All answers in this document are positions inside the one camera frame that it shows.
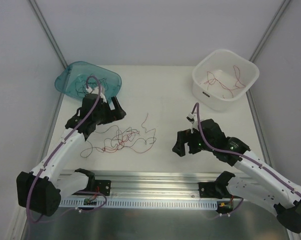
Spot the red and black wire tangle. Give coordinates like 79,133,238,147
80,112,158,159

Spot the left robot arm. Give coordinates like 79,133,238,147
16,93,126,217

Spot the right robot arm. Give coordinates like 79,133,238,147
172,115,301,234

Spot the teal transparent plastic tray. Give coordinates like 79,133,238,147
54,61,122,101

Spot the white plastic basket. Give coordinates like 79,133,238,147
191,49,260,111

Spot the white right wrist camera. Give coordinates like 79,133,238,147
186,112,199,133

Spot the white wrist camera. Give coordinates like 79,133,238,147
186,112,199,133
85,86,107,103

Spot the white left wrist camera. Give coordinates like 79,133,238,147
85,86,107,103

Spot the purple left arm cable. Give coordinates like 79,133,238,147
25,76,103,223

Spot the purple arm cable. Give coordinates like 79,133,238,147
191,102,301,205
25,76,103,223

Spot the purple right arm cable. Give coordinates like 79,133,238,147
191,102,301,205

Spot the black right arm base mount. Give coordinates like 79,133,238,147
197,171,235,199

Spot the aluminium frame rail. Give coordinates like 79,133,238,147
21,169,251,201

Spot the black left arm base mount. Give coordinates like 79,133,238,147
74,168,112,196

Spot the white slotted cable duct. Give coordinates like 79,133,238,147
59,197,218,211

